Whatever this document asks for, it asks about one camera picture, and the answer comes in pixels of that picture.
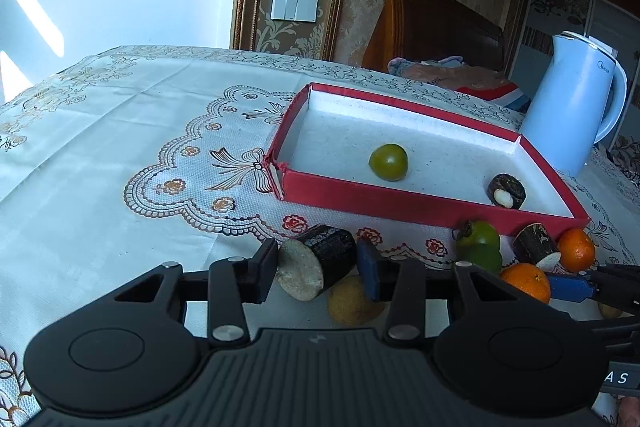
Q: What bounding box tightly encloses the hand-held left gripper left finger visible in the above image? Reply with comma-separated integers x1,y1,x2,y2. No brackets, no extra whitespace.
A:
107,237,279,348

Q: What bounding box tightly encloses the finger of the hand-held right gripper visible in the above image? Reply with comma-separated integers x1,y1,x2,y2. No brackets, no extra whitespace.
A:
545,263,640,308
590,317,640,345

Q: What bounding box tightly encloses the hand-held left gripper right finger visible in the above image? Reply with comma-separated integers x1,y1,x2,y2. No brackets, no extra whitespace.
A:
356,238,533,343

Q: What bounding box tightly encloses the orange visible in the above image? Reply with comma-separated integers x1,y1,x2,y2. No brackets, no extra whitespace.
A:
556,228,597,273
499,263,552,305

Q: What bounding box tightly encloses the large dark sugarcane piece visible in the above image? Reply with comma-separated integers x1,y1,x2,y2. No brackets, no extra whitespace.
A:
276,224,358,303

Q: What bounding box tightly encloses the green cylindrical fruit piece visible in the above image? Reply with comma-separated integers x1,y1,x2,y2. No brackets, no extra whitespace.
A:
462,247,503,277

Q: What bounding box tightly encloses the red cardboard box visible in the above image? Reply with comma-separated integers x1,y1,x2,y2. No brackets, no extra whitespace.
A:
262,82,592,238

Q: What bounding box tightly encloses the green fruit with stem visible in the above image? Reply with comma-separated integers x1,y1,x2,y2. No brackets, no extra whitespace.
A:
452,220,502,255

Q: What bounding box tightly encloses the green round fruit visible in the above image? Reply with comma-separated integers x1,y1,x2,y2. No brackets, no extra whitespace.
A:
368,143,409,182

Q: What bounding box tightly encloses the light blue electric kettle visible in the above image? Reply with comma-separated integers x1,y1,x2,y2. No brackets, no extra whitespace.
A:
520,31,628,178

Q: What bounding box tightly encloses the striped cloth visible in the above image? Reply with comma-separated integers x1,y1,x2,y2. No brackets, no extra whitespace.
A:
455,79,532,114

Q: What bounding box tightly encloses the wardrobe with sliding doors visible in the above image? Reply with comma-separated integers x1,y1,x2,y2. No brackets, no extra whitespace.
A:
505,0,640,142

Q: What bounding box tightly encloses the white wall switch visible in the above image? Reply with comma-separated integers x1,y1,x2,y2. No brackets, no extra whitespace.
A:
270,0,322,22

